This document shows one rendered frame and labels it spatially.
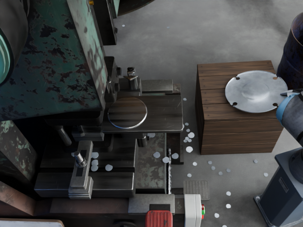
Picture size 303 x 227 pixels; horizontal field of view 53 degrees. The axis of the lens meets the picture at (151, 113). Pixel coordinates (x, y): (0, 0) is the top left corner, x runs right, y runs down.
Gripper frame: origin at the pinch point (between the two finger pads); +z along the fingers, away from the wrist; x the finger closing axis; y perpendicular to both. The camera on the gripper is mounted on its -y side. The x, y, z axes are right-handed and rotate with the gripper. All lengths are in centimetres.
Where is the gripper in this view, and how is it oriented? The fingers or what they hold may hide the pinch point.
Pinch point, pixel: (283, 93)
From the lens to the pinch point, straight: 155.5
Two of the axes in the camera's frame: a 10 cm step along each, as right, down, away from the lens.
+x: 2.1, 6.4, 7.4
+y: -3.9, 7.5, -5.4
